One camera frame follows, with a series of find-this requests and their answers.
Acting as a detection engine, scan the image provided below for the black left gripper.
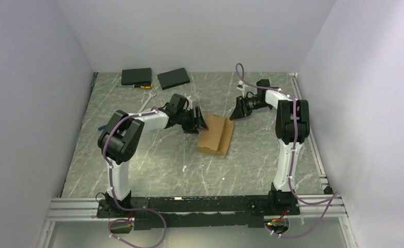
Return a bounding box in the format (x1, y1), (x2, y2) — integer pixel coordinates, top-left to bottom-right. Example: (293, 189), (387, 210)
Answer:
(176, 106), (208, 134)

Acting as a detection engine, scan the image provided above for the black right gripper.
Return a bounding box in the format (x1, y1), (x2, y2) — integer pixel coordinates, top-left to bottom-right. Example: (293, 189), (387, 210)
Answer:
(229, 95), (270, 121)

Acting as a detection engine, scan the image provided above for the brown cardboard box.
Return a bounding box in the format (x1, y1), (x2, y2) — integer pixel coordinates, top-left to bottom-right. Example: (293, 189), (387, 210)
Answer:
(197, 115), (234, 156)

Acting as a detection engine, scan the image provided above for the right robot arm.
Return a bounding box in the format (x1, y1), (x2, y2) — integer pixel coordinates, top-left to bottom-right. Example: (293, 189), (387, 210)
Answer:
(230, 79), (310, 214)

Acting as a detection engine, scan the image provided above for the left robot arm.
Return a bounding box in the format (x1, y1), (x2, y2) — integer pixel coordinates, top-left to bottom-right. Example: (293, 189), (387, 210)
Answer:
(97, 94), (208, 217)

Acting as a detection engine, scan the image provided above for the black foam block right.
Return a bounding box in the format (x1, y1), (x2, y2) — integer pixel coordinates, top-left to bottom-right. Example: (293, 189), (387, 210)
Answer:
(157, 68), (190, 90)

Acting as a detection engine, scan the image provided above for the black foam block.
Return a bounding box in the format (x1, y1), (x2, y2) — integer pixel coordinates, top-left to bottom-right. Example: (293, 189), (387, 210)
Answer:
(121, 68), (152, 85)
(157, 68), (190, 90)

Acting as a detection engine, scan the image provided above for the silver combination wrench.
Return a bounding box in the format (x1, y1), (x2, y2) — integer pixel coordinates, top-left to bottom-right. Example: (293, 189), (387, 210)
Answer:
(138, 90), (156, 113)

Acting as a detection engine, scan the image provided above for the yellow black screwdriver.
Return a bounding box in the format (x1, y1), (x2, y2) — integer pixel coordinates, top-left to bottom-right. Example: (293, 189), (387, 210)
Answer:
(117, 83), (153, 89)

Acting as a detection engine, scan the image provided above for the black foam block left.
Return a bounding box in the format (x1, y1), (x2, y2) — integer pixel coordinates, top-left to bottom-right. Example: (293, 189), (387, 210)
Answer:
(121, 68), (152, 85)

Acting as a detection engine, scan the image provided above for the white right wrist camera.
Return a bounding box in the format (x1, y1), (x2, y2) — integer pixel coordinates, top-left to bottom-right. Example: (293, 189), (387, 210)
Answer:
(236, 84), (248, 98)

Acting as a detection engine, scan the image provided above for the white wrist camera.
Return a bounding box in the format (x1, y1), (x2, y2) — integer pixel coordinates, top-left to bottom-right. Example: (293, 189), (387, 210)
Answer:
(185, 96), (193, 110)
(236, 84), (248, 98)

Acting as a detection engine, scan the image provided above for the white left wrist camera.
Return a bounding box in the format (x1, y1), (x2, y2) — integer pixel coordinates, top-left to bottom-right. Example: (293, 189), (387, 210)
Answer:
(185, 96), (193, 110)

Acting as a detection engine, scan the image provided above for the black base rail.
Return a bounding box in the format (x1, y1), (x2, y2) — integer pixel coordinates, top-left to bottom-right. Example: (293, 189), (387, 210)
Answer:
(96, 191), (300, 230)

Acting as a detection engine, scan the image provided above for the aluminium frame rail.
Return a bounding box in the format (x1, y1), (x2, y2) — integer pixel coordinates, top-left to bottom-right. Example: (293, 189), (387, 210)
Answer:
(46, 198), (99, 222)

